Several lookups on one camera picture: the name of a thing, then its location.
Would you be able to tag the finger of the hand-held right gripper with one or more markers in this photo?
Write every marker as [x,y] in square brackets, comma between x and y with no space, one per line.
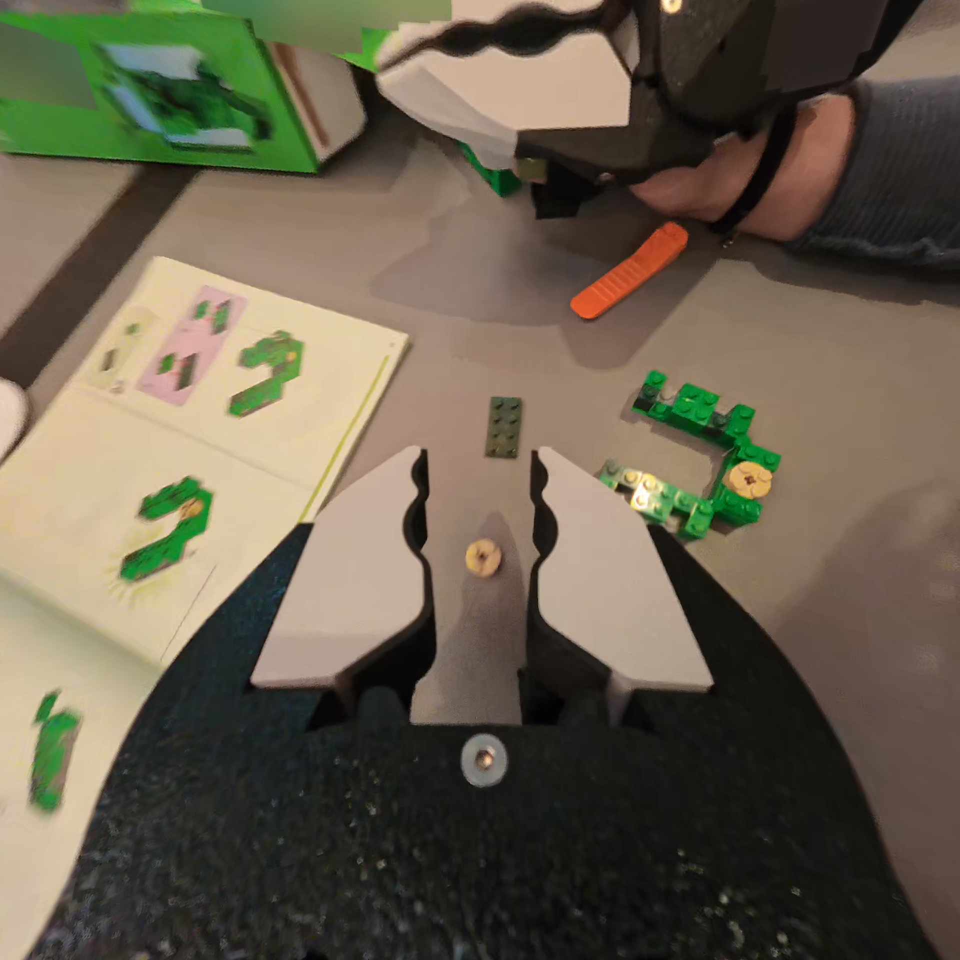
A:
[487,7]
[517,94]

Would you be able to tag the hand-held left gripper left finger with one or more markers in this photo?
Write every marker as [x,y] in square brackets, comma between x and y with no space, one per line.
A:
[345,592]

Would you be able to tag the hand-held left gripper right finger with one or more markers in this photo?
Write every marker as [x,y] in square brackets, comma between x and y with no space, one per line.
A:
[619,600]

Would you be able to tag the tan round stud piece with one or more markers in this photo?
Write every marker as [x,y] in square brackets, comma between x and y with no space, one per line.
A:
[484,559]

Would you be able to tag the person's right forearm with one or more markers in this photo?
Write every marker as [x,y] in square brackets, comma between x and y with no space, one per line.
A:
[907,165]

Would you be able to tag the person's right hand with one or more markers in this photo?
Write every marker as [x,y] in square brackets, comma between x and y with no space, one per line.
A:
[810,157]

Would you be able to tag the small green brick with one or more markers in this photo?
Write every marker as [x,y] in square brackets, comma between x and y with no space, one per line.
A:
[499,180]

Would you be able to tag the green brick assembly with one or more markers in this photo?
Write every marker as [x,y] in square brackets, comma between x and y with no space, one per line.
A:
[739,480]

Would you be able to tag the white cardboard box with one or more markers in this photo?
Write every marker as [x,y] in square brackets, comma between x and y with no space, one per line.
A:
[330,97]

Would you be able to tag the dark green brick plate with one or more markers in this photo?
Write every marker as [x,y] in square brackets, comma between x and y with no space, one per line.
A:
[504,427]

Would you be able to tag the orange brick separator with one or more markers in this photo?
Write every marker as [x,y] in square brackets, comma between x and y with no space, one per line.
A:
[626,274]

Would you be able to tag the building instruction booklet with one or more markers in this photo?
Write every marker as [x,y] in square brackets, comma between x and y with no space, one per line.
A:
[172,457]

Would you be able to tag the white rounded object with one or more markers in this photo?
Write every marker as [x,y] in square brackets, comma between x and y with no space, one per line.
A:
[11,416]

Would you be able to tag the green cardboard box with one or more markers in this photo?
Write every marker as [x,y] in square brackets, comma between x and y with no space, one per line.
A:
[60,120]

